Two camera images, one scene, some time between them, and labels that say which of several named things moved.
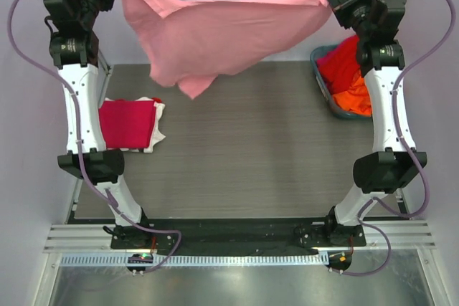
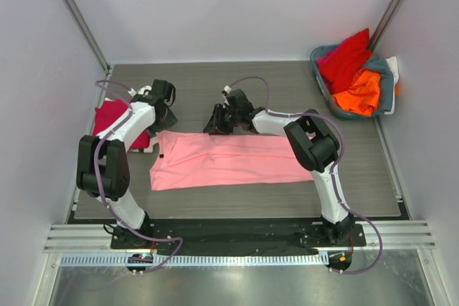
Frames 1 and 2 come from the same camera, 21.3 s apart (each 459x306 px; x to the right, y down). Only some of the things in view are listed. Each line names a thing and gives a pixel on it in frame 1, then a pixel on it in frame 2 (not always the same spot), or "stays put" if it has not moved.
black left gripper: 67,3 → 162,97
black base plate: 237,236 stays put
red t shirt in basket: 339,64 stays put
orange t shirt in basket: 355,100 stays put
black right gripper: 353,6 → 219,120
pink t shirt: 189,43 → 195,160
